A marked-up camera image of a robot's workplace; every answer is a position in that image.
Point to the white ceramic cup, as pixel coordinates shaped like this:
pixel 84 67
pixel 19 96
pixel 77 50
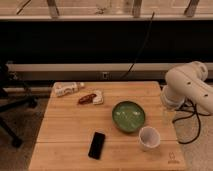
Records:
pixel 149 138

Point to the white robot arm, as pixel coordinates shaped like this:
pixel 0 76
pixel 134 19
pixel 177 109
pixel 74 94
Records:
pixel 187 82

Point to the green ceramic bowl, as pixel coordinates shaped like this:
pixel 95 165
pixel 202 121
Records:
pixel 128 116

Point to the small white packet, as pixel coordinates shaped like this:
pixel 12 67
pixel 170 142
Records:
pixel 98 99

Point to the red brown snack packet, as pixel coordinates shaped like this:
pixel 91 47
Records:
pixel 87 99

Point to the black smartphone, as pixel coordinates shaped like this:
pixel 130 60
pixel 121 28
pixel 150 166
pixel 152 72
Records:
pixel 96 145

